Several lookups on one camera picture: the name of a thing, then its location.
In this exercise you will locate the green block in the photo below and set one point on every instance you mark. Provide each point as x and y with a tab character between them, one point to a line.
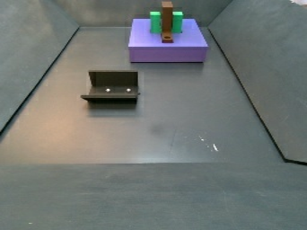
155	22

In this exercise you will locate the black peg holder bracket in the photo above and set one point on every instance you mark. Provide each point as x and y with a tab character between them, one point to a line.
112	85

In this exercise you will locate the brown L-shaped block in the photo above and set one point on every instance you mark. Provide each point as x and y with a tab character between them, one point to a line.
166	21

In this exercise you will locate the purple board base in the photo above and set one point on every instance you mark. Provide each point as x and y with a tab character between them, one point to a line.
147	48

